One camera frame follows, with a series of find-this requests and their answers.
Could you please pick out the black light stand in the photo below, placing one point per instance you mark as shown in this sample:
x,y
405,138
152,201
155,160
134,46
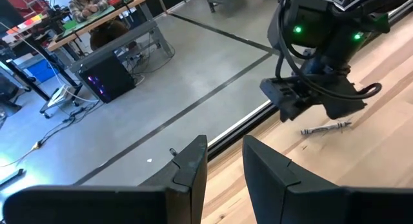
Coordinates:
x,y
13,178

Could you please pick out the grey crayon white wrapper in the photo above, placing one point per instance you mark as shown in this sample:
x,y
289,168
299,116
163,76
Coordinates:
x,y
322,128

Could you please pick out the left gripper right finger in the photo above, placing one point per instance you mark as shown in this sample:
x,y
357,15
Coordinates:
x,y
274,198

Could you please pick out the white power strip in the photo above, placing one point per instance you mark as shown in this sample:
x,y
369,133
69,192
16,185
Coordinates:
x,y
59,95

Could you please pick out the blue bin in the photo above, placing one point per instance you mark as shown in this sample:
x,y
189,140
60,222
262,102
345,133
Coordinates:
x,y
42,70

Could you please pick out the person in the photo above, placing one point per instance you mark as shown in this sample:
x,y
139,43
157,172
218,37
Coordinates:
x,y
87,6

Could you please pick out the wooden top workbench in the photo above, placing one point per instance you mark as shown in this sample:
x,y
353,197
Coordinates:
x,y
122,40

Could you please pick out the black computer tower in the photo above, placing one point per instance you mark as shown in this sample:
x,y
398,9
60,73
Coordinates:
x,y
109,78

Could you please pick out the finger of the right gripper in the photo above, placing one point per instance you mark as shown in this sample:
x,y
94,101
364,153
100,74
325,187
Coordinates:
x,y
345,104
297,111

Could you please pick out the black table clamp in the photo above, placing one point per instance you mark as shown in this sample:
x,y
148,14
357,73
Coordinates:
x,y
173,152

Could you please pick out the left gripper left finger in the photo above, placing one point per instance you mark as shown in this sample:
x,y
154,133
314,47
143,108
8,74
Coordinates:
x,y
184,191

